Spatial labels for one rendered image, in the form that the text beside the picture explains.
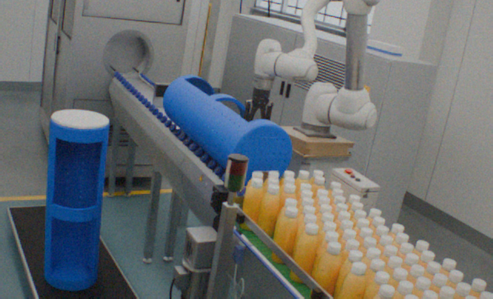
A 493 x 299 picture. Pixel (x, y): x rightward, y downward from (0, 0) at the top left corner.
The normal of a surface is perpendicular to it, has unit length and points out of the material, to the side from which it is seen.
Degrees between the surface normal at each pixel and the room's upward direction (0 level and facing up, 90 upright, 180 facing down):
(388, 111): 90
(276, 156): 90
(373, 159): 90
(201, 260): 90
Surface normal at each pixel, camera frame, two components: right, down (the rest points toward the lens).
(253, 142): 0.44, 0.32
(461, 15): -0.85, 0.00
